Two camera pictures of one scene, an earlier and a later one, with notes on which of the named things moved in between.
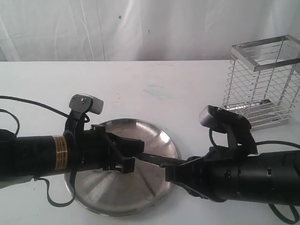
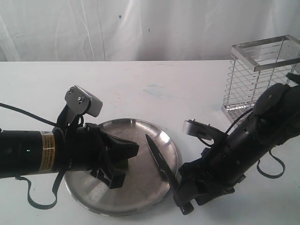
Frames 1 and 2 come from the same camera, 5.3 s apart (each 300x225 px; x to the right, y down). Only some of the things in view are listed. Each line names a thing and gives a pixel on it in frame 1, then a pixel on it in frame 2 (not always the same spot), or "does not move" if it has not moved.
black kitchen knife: (162, 161) to (163, 164)
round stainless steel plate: (110, 192) does not move
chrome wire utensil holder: (263, 85) does not move
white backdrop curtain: (84, 30) does not move
